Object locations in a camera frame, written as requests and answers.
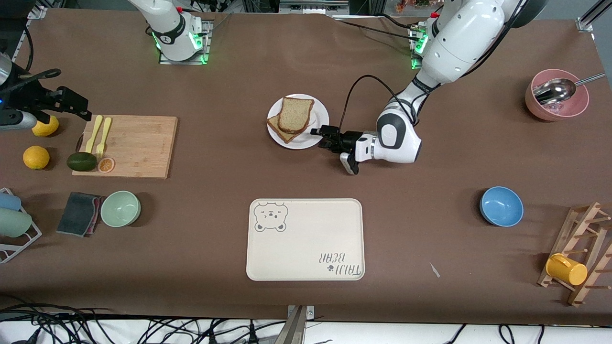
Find white wire rack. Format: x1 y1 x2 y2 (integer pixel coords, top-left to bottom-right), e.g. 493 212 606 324
0 188 43 264

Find yellow plastic knife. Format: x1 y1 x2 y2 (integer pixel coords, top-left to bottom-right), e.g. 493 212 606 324
85 115 103 154

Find light blue cup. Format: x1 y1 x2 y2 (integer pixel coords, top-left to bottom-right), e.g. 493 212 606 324
0 192 22 212

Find bread slice with dark crust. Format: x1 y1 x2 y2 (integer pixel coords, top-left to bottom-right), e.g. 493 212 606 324
267 115 306 144

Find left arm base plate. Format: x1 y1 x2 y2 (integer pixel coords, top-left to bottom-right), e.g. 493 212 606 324
409 24 431 71

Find yellow plastic fork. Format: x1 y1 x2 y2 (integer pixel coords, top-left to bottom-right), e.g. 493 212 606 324
96 118 112 159

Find pale green bowl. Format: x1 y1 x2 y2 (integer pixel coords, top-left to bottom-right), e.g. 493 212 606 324
100 191 142 228

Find black base cable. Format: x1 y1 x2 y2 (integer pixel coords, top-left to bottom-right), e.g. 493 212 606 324
330 13 421 43

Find large pale bread slice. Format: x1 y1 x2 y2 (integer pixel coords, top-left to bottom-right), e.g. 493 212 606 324
278 97 315 135

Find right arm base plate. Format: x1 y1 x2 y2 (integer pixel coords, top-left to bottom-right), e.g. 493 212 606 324
159 19 213 65

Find wooden cutting board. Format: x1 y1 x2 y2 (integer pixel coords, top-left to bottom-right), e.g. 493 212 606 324
72 115 178 179

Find pink bowl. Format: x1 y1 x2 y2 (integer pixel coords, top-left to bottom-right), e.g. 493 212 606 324
525 69 590 121

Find metal scoop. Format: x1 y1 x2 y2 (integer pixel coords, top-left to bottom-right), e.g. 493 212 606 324
532 73 606 106

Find lower lemon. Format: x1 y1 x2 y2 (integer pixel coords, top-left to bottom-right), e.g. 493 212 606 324
23 146 50 171

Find yellow mug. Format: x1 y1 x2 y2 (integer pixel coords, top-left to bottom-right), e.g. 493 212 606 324
546 253 588 286

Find green avocado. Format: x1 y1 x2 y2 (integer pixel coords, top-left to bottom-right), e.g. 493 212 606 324
66 152 98 172

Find grey folded cloth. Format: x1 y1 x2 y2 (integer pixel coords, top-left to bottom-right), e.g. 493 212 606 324
56 192 103 237

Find cream bear tray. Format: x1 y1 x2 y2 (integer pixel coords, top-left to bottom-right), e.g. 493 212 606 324
246 198 365 281

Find yellow lemon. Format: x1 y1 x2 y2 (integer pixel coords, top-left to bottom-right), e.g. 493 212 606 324
32 116 60 138

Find metal table bracket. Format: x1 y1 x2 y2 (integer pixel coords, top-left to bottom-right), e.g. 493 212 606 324
286 305 315 344

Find white round plate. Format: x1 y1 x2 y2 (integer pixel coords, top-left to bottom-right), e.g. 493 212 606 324
267 94 330 151

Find pale green cup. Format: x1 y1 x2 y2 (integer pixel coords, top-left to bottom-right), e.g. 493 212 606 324
0 208 33 238

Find aluminium frame profile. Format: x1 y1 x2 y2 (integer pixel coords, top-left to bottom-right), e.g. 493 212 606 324
576 0 612 33

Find black floor cable bundle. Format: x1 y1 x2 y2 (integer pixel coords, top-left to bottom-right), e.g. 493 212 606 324
0 294 287 344

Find blue bowl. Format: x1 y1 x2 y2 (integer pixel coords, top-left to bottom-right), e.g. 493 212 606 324
480 186 524 227

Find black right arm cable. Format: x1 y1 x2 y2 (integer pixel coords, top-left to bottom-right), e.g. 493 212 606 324
22 28 35 73

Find wooden mug rack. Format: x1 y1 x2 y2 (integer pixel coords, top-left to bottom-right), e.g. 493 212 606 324
537 202 612 307

